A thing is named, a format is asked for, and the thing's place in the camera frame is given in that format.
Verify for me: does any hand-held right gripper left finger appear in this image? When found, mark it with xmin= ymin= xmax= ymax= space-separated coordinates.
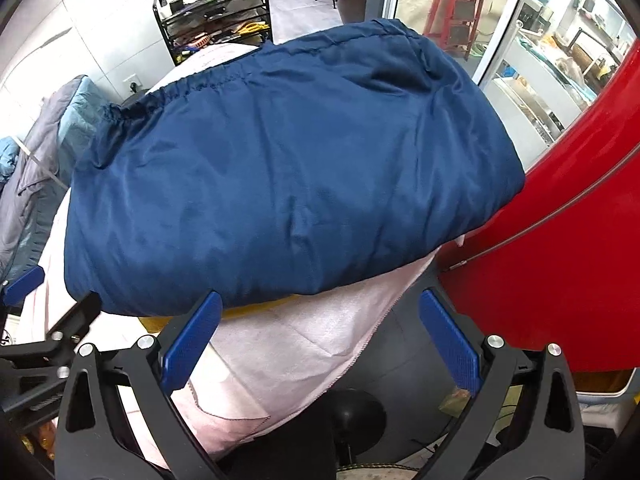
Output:
xmin=54 ymin=290 xmax=236 ymax=480

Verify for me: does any pink cloth cover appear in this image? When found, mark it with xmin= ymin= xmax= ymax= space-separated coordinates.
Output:
xmin=22 ymin=42 xmax=441 ymax=471

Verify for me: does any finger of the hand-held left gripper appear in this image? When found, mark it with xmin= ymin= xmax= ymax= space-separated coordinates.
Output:
xmin=0 ymin=290 xmax=103 ymax=413
xmin=0 ymin=265 xmax=46 ymax=311

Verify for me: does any grey jacket with teal lining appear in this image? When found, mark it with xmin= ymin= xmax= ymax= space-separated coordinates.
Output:
xmin=0 ymin=75 xmax=98 ymax=281

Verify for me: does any black dome knob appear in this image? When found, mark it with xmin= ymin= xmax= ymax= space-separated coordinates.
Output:
xmin=327 ymin=389 xmax=387 ymax=453

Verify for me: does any glass display case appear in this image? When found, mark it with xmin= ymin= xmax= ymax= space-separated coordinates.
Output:
xmin=480 ymin=0 xmax=636 ymax=146

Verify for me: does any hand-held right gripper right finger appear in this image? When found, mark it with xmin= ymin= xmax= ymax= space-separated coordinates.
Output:
xmin=417 ymin=287 xmax=586 ymax=480

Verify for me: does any red step ladder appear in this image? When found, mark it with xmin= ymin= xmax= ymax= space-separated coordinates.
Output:
xmin=425 ymin=0 xmax=493 ymax=61

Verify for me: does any thin grey cable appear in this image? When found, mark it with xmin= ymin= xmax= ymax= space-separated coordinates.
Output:
xmin=440 ymin=145 xmax=640 ymax=273

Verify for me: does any blue puffer jacket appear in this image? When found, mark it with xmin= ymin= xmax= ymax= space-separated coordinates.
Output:
xmin=0 ymin=137 xmax=21 ymax=191

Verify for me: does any navy blue jacket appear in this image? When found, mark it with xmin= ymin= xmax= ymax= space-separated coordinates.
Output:
xmin=64 ymin=17 xmax=526 ymax=318

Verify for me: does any white plastic container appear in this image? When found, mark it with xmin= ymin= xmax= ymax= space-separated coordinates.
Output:
xmin=572 ymin=367 xmax=638 ymax=433

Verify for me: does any black wire rack cart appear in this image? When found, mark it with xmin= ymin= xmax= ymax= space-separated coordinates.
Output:
xmin=152 ymin=0 xmax=273 ymax=66

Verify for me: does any yellow cloth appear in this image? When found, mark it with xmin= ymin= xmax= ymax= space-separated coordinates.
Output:
xmin=137 ymin=295 xmax=311 ymax=333

